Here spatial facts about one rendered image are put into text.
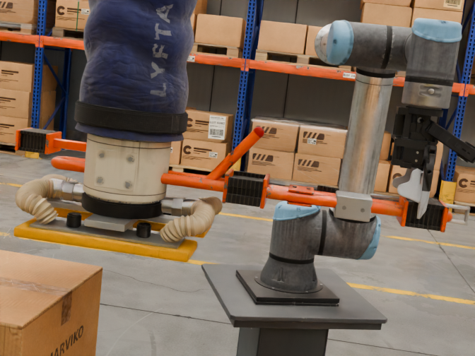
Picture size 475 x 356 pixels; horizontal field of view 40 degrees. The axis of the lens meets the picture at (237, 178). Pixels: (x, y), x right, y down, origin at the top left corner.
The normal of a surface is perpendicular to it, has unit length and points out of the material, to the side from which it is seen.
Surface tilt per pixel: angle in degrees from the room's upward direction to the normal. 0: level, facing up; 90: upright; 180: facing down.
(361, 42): 84
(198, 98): 90
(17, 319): 0
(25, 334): 90
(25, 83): 91
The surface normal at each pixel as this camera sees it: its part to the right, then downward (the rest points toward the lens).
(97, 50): -0.72, -0.24
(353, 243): -0.02, 0.33
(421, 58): -0.70, 0.04
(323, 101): -0.12, 0.14
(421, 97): -0.43, 0.11
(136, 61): 0.36, -0.11
